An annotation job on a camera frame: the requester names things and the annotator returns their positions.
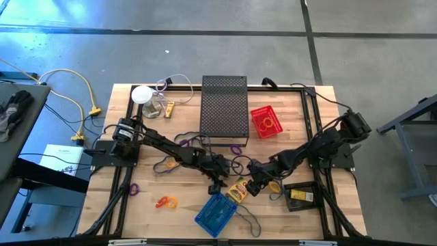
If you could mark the dark gray side table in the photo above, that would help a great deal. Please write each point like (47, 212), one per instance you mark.
(37, 112)

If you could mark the white dome desk lamp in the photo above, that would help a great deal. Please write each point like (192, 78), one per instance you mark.
(141, 94)

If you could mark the yellow crayon box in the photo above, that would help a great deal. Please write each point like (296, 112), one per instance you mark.
(237, 191)
(302, 195)
(169, 109)

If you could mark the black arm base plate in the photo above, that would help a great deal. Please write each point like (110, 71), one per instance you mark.
(341, 162)
(102, 159)

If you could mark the blue gray metal stand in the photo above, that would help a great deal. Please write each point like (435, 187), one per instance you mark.
(44, 198)

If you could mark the black bench bar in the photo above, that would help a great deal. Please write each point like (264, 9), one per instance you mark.
(51, 177)

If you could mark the small black plug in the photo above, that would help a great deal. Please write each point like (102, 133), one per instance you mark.
(169, 81)

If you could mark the blue gray metal table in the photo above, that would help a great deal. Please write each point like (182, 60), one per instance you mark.
(409, 136)

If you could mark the black aluminium table frame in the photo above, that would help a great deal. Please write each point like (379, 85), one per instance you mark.
(286, 89)

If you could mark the red plastic basket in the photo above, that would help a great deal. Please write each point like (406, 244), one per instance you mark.
(259, 112)

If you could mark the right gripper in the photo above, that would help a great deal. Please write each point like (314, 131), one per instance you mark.
(261, 171)

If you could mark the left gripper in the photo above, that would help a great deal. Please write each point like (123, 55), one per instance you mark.
(215, 165)

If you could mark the blue plastic basket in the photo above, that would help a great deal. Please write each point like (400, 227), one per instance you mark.
(215, 215)

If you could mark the black plastic basket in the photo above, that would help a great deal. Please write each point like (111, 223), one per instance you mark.
(290, 205)

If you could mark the gray black work gloves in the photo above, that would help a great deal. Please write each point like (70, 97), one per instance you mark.
(13, 109)

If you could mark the black perforated metal shelf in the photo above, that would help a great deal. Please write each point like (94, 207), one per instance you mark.
(223, 106)

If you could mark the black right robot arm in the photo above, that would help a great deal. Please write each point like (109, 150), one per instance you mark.
(324, 140)

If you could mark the silver edge bracket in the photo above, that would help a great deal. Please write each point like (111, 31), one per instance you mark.
(317, 243)
(128, 242)

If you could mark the white booklet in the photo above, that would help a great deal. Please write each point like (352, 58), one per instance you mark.
(61, 159)

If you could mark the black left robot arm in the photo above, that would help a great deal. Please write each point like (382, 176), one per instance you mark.
(164, 141)

